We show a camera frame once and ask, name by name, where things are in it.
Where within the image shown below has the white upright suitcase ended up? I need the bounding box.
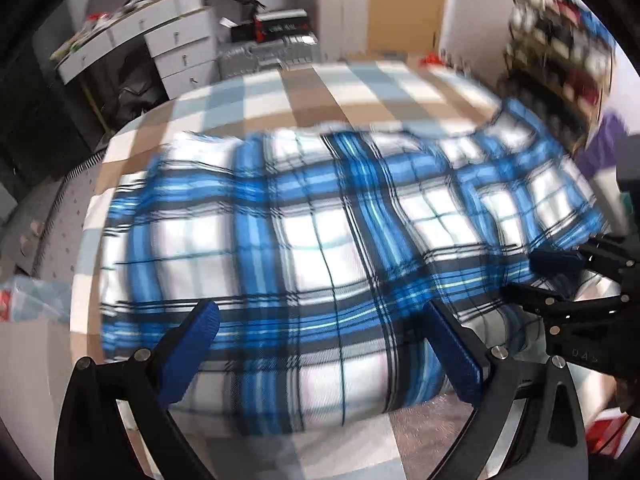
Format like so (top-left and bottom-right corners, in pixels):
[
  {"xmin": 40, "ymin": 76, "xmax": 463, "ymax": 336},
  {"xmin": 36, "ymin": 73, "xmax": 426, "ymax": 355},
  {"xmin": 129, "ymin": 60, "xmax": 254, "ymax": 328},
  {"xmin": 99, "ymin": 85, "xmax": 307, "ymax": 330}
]
[{"xmin": 296, "ymin": 0, "xmax": 370, "ymax": 63}]

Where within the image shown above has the wooden door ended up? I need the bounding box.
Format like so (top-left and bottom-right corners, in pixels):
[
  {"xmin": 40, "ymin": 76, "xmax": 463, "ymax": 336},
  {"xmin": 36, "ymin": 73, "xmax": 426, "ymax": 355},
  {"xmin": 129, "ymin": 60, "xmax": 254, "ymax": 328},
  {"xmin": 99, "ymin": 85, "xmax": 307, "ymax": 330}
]
[{"xmin": 368, "ymin": 0, "xmax": 445, "ymax": 54}]

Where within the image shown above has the orange plastic bag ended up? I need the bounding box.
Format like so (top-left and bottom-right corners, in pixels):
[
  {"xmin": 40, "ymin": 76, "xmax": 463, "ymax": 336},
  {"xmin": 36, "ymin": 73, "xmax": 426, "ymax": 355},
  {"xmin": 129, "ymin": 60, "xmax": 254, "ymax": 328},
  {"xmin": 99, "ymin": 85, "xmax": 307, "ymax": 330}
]
[{"xmin": 418, "ymin": 52, "xmax": 447, "ymax": 67}]

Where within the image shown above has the checkered bed sheet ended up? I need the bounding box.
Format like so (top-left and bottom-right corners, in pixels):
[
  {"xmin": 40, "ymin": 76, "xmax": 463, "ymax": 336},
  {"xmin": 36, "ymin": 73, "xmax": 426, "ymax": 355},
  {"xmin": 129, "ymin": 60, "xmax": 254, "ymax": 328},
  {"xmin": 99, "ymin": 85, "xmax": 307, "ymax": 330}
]
[{"xmin": 70, "ymin": 62, "xmax": 498, "ymax": 479}]

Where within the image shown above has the silver flat suitcase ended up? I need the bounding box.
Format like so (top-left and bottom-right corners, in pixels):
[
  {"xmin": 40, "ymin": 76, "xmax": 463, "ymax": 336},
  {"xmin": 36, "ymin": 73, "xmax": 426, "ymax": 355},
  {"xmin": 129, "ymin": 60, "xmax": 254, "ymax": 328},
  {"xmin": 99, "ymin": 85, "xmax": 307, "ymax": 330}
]
[{"xmin": 217, "ymin": 34, "xmax": 320, "ymax": 79}]

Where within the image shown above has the black bag under desk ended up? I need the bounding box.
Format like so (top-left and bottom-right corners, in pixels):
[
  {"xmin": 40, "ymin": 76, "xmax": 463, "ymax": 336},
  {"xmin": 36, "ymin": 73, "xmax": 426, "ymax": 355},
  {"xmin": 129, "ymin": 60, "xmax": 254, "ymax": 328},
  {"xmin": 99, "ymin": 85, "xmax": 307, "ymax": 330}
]
[{"xmin": 101, "ymin": 47, "xmax": 168, "ymax": 131}]

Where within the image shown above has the white drawer desk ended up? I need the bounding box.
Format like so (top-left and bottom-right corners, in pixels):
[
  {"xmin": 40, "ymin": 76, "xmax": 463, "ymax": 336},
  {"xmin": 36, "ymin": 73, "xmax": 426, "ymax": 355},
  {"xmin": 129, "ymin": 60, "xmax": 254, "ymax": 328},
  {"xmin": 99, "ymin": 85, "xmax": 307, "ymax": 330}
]
[{"xmin": 49, "ymin": 0, "xmax": 222, "ymax": 101}]

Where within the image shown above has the green cloth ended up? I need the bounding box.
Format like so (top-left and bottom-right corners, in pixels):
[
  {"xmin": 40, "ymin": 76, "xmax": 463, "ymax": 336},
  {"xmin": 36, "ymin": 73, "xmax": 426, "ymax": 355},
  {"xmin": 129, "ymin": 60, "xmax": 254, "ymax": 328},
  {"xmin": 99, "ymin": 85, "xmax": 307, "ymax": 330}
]
[{"xmin": 620, "ymin": 192, "xmax": 634, "ymax": 222}]

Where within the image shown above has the blue white plaid shirt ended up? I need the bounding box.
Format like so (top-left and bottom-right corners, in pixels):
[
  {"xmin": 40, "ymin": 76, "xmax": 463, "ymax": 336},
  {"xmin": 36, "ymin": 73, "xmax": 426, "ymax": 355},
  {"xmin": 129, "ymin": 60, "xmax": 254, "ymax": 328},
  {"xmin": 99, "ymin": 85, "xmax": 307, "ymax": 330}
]
[{"xmin": 100, "ymin": 102, "xmax": 605, "ymax": 434}]

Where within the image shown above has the black red box on suitcase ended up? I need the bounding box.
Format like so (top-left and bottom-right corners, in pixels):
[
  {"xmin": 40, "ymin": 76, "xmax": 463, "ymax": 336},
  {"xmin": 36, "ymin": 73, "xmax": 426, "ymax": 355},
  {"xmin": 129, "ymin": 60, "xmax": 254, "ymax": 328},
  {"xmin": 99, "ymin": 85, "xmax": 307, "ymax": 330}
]
[{"xmin": 230, "ymin": 9, "xmax": 311, "ymax": 44}]

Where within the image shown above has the purple bag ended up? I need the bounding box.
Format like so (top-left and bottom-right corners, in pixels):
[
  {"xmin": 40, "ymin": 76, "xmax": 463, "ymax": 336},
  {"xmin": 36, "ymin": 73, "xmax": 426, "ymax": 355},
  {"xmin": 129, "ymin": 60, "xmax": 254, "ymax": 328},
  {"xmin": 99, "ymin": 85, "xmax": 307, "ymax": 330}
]
[{"xmin": 575, "ymin": 112, "xmax": 629, "ymax": 180}]

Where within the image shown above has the wooden shoe rack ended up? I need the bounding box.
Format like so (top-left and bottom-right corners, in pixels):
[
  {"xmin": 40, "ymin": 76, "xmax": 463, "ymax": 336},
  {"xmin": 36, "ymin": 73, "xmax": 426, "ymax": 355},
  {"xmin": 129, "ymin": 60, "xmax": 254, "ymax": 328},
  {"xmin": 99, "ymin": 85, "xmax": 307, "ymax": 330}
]
[{"xmin": 498, "ymin": 0, "xmax": 616, "ymax": 154}]

